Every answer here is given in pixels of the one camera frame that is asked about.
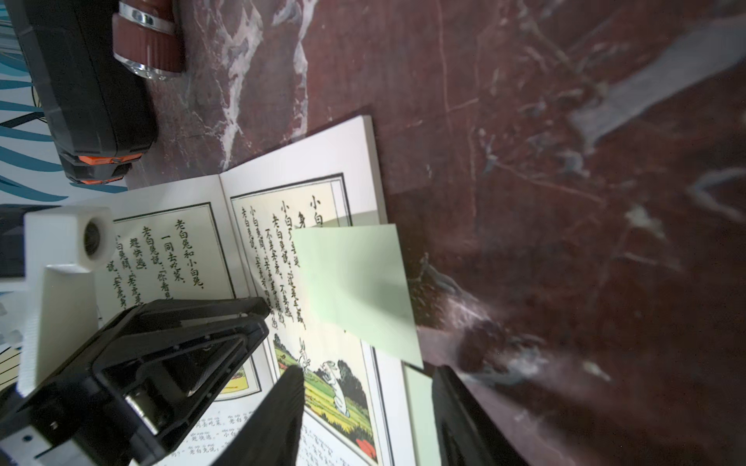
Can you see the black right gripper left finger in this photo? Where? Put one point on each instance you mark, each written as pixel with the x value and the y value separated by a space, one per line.
pixel 272 434

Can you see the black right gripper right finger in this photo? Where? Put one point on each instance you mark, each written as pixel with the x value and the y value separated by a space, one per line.
pixel 466 434

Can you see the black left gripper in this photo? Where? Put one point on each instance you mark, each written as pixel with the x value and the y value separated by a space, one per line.
pixel 137 387

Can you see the green sticky note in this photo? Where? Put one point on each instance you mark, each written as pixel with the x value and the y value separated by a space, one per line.
pixel 419 395
pixel 354 278

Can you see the Chinese picture book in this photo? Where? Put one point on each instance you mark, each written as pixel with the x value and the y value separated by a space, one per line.
pixel 231 236

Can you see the green sticky note top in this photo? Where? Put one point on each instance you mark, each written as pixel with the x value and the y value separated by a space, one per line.
pixel 354 278

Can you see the black plastic tool case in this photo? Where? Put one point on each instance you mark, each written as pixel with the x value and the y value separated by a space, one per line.
pixel 99 114

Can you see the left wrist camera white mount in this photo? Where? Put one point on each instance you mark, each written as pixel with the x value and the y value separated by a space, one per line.
pixel 63 248

